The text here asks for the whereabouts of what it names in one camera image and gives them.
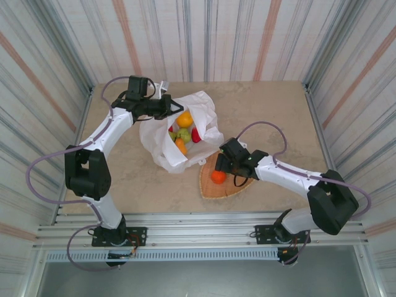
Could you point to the white plastic bag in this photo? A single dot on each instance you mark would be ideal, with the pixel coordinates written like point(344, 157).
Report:
point(151, 136)

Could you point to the large yellow-orange orange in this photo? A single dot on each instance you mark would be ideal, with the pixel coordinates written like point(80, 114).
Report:
point(184, 119)

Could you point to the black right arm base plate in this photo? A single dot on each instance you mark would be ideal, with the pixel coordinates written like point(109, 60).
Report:
point(263, 235)

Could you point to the grey metal panel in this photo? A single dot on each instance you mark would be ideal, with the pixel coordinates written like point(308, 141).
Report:
point(198, 278)

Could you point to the small red-orange tangerine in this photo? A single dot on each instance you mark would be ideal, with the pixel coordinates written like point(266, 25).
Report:
point(218, 178)

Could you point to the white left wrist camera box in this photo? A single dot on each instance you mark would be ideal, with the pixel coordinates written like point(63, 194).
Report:
point(161, 88)

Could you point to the orange-yellow elongated fruit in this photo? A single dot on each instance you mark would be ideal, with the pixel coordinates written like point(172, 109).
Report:
point(181, 147)

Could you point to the aluminium front mounting rail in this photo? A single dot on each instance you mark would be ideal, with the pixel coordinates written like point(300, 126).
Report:
point(198, 229)

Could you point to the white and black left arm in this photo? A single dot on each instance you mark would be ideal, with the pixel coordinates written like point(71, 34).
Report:
point(86, 173)

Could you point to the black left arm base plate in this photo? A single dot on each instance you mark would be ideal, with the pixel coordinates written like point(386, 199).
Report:
point(139, 236)

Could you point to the triangular woven orange basket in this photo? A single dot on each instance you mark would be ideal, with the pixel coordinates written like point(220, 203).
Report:
point(216, 191)

